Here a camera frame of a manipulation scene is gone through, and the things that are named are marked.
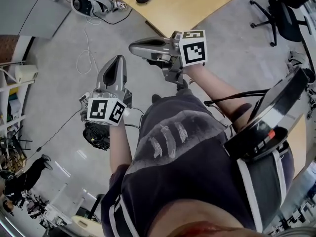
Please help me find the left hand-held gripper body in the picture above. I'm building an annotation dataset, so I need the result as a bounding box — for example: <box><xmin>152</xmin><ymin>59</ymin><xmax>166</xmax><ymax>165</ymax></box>
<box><xmin>86</xmin><ymin>88</ymin><xmax>133</xmax><ymax>128</ymax></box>

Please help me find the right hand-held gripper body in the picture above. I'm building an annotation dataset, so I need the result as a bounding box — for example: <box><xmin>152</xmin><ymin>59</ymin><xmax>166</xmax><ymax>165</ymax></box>
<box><xmin>161</xmin><ymin>29</ymin><xmax>207</xmax><ymax>85</ymax></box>

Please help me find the person's right forearm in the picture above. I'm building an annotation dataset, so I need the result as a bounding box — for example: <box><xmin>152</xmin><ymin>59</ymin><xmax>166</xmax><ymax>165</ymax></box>
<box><xmin>184</xmin><ymin>64</ymin><xmax>252</xmax><ymax>130</ymax></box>

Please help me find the person's left forearm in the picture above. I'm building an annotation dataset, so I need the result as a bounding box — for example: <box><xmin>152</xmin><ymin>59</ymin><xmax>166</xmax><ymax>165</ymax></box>
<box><xmin>108</xmin><ymin>122</ymin><xmax>135</xmax><ymax>175</ymax></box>

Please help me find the person's right shoe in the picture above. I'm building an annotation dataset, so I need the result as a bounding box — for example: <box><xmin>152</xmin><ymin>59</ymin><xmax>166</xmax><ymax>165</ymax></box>
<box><xmin>176</xmin><ymin>79</ymin><xmax>189</xmax><ymax>91</ymax></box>

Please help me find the white rounded helmet shell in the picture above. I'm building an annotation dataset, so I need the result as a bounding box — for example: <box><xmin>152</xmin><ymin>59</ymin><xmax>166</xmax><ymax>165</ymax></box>
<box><xmin>71</xmin><ymin>0</ymin><xmax>94</xmax><ymax>18</ymax></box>

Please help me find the white box appliance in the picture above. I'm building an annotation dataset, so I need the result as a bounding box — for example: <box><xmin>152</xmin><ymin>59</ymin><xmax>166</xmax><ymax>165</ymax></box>
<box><xmin>14</xmin><ymin>64</ymin><xmax>39</xmax><ymax>83</ymax></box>

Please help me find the grey cabinet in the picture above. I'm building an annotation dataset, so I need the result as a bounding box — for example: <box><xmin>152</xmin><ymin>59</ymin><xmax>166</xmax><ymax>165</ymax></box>
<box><xmin>0</xmin><ymin>0</ymin><xmax>72</xmax><ymax>39</ymax></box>

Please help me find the white metal shelf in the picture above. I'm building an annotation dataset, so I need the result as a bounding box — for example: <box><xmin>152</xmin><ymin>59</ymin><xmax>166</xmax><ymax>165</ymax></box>
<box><xmin>0</xmin><ymin>63</ymin><xmax>33</xmax><ymax>143</ymax></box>

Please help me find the black office chair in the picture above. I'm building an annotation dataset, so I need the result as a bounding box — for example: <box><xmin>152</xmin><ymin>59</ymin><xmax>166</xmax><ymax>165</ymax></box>
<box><xmin>249</xmin><ymin>0</ymin><xmax>316</xmax><ymax>46</ymax></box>

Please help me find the black waist-mounted device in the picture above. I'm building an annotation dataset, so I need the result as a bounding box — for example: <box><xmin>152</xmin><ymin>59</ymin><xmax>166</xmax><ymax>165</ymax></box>
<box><xmin>223</xmin><ymin>67</ymin><xmax>311</xmax><ymax>161</ymax></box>

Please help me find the grey and white harness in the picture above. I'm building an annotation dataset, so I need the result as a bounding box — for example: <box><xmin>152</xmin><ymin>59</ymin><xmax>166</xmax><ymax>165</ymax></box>
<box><xmin>287</xmin><ymin>50</ymin><xmax>309</xmax><ymax>69</ymax></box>

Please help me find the person's dark feather-print shirt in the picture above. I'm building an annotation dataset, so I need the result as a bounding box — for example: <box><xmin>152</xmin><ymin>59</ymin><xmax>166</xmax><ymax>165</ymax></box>
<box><xmin>101</xmin><ymin>92</ymin><xmax>294</xmax><ymax>237</ymax></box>

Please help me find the person's chin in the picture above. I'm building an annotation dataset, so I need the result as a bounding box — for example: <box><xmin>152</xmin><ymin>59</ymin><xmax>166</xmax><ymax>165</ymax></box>
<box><xmin>158</xmin><ymin>206</ymin><xmax>250</xmax><ymax>237</ymax></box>

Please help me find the white floor cable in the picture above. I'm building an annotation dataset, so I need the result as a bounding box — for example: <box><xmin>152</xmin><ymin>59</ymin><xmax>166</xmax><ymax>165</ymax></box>
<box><xmin>75</xmin><ymin>16</ymin><xmax>102</xmax><ymax>75</ymax></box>

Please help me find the black bag with cables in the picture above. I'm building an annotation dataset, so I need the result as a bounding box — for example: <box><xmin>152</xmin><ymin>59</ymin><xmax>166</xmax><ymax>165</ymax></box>
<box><xmin>82</xmin><ymin>121</ymin><xmax>111</xmax><ymax>151</ymax></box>

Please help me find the thick black floor cable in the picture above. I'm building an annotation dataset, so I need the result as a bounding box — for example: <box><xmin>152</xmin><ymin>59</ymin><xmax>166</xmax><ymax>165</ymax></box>
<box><xmin>98</xmin><ymin>7</ymin><xmax>134</xmax><ymax>26</ymax></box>

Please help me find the thin black adapter cable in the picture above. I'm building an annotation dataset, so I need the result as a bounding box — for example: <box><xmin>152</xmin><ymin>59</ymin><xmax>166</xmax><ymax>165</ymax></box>
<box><xmin>24</xmin><ymin>110</ymin><xmax>83</xmax><ymax>158</ymax></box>

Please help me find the black device cable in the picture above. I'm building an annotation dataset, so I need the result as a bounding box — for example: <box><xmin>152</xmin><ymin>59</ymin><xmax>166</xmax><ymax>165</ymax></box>
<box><xmin>203</xmin><ymin>89</ymin><xmax>269</xmax><ymax>106</ymax></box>

